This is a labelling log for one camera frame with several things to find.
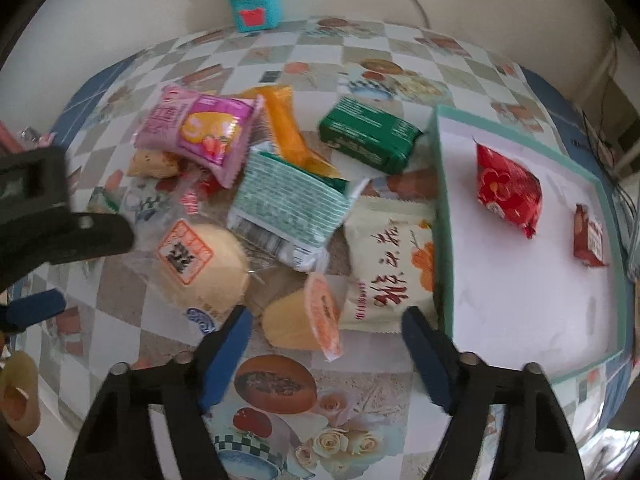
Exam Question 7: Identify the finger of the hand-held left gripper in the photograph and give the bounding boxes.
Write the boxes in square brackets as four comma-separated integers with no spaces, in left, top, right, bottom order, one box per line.
[0,290,68,333]
[47,212,136,266]

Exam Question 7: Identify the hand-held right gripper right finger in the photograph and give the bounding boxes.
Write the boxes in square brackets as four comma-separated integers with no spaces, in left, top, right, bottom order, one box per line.
[401,306,586,480]

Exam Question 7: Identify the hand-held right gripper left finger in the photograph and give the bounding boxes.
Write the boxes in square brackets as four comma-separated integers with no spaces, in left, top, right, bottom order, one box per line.
[65,305,253,480]

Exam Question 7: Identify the cream packet with orange flowers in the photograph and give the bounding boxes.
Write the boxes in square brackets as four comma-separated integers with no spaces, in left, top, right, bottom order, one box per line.
[339,195,441,335]

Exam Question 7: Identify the white tray with teal rim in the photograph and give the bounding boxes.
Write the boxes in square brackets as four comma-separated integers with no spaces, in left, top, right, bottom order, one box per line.
[431,105,628,380]

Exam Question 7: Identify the pink snack packet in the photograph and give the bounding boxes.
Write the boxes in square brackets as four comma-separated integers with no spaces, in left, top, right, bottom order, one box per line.
[134,84,265,188]

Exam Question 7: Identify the small green striped packet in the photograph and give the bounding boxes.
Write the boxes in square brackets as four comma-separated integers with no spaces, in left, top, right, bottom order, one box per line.
[87,187,121,213]

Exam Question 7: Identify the yellow slipper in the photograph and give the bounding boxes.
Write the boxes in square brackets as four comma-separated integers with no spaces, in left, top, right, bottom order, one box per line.
[0,351,41,433]

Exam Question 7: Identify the small cake with orange label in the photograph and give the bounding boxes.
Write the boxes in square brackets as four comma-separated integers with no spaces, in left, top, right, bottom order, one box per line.
[261,271,346,361]

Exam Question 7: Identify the checkered printed tablecloth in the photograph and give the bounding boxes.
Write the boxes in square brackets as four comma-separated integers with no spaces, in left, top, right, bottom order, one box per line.
[0,15,640,480]

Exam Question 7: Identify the peach orange snack packet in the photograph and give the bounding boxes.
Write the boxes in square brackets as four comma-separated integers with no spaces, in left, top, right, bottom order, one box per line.
[127,149,182,179]

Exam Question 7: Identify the round yellow cake clear packet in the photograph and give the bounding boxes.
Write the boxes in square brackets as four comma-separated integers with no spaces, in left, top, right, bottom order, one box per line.
[125,217,266,336]

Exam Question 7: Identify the green striped silver packet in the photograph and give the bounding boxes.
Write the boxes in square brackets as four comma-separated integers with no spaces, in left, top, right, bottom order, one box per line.
[226,147,371,273]

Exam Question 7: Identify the red flower snack packet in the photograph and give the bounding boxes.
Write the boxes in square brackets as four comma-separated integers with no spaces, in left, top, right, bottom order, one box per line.
[475,137,543,240]

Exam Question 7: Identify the small brown red packet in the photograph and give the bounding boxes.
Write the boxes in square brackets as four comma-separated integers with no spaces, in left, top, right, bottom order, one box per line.
[572,204,608,268]

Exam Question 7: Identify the dark green snack packet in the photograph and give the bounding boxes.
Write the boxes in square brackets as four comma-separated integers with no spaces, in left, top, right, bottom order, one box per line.
[318,96,425,176]

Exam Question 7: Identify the teal box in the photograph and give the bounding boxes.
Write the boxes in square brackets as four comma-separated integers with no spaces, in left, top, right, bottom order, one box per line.
[229,0,286,35]

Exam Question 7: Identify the white cabinet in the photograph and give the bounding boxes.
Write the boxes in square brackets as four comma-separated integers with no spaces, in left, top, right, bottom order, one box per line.
[575,10,640,171]

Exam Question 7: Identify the black cable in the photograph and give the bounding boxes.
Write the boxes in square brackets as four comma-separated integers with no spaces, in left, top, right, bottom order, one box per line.
[582,110,640,196]

